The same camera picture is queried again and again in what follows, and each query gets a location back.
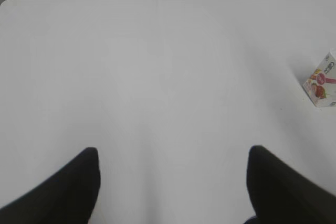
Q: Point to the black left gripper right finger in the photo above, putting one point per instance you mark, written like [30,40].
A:
[279,194]

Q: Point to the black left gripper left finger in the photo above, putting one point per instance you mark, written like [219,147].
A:
[68,196]

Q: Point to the white yili changqing bottle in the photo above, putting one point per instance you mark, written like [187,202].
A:
[320,86]

